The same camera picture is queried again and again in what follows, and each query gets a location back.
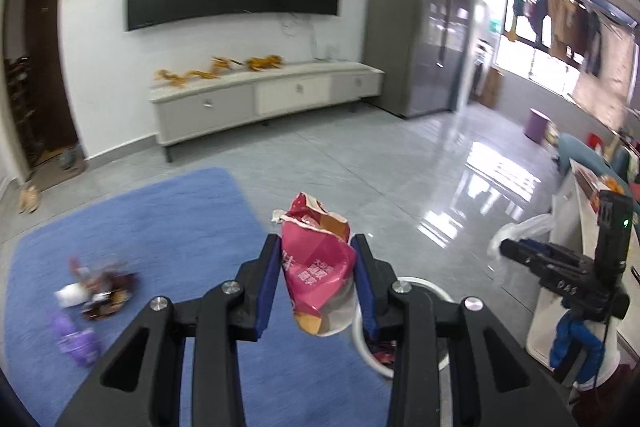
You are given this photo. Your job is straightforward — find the dark brown wrapper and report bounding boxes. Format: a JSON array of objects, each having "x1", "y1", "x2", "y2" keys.
[{"x1": 79, "y1": 271, "x2": 139, "y2": 321}]

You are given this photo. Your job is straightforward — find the hanging clothes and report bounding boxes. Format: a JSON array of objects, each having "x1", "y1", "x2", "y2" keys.
[{"x1": 505, "y1": 0, "x2": 607, "y2": 76}]

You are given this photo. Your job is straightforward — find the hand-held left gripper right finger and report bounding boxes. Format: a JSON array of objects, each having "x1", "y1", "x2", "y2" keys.
[{"x1": 350, "y1": 234, "x2": 586, "y2": 427}]

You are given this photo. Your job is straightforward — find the short golden dragon figurine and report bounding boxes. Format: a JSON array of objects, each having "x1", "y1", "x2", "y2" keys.
[{"x1": 245, "y1": 54, "x2": 287, "y2": 72}]

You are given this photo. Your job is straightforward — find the long golden dragon figurine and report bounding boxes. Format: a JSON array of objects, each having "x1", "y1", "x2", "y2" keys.
[{"x1": 153, "y1": 55, "x2": 247, "y2": 88}]

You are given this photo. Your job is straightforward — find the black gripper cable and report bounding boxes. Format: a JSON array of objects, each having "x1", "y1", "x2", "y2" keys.
[{"x1": 594, "y1": 321, "x2": 610, "y2": 389}]

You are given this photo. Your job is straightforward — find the clear plastic bag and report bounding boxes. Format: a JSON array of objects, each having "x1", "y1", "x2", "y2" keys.
[{"x1": 487, "y1": 212, "x2": 557, "y2": 259}]

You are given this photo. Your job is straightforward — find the white printed wrapper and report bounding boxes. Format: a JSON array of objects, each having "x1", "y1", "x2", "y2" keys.
[{"x1": 54, "y1": 283, "x2": 89, "y2": 309}]

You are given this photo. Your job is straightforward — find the hanging television cables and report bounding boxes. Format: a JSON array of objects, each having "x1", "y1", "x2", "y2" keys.
[{"x1": 279, "y1": 12, "x2": 322, "y2": 58}]

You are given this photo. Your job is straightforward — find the cardboard box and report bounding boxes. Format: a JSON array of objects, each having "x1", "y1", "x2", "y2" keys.
[{"x1": 482, "y1": 67, "x2": 505, "y2": 110}]

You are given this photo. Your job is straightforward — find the teal chair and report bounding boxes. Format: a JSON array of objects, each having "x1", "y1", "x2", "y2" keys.
[{"x1": 557, "y1": 132, "x2": 629, "y2": 188}]

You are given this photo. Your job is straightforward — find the blue fluffy rug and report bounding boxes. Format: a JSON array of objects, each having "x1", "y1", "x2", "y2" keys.
[{"x1": 2, "y1": 167, "x2": 396, "y2": 427}]

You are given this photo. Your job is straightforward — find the person's right hand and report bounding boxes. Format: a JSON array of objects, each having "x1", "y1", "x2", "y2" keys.
[{"x1": 549, "y1": 309, "x2": 609, "y2": 389}]

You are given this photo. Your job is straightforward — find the large purple wrapper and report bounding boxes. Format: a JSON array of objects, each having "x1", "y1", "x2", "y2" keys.
[{"x1": 49, "y1": 311, "x2": 102, "y2": 369}]

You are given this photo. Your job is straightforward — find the wooden shoe rack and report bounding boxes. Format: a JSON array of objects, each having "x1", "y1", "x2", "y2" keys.
[{"x1": 4, "y1": 56, "x2": 39, "y2": 168}]

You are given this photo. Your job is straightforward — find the brown doormat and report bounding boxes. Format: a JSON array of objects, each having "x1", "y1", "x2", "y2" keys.
[{"x1": 29, "y1": 147, "x2": 87, "y2": 191}]

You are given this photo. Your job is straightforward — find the grey television cabinet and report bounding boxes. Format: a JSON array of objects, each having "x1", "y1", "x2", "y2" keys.
[{"x1": 148, "y1": 60, "x2": 386, "y2": 163}]

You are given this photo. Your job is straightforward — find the grey double-door refrigerator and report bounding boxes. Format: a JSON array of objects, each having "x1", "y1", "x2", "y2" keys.
[{"x1": 362, "y1": 0, "x2": 476, "y2": 120}]

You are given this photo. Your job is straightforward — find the white round trash bin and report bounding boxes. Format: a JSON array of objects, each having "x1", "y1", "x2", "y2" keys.
[{"x1": 352, "y1": 276, "x2": 453, "y2": 380}]

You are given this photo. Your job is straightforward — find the pink snack bag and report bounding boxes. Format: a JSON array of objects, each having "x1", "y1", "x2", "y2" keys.
[{"x1": 271, "y1": 191, "x2": 359, "y2": 338}]

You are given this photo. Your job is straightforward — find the purple stool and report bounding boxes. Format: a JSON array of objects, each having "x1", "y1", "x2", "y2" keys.
[{"x1": 523, "y1": 107, "x2": 551, "y2": 144}]

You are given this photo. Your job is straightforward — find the orange packet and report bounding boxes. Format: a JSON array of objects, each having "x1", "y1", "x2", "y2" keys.
[{"x1": 589, "y1": 174, "x2": 627, "y2": 204}]

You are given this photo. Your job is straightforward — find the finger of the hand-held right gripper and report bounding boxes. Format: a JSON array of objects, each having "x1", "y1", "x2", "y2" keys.
[
  {"x1": 520, "y1": 237, "x2": 597, "y2": 260},
  {"x1": 500, "y1": 239, "x2": 568, "y2": 282}
]

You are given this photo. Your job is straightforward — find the red snack wrapper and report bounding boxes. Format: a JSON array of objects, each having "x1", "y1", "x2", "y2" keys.
[{"x1": 370, "y1": 341, "x2": 399, "y2": 366}]

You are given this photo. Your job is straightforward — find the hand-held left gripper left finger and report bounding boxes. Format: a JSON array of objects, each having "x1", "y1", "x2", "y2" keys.
[{"x1": 55, "y1": 234, "x2": 281, "y2": 427}]

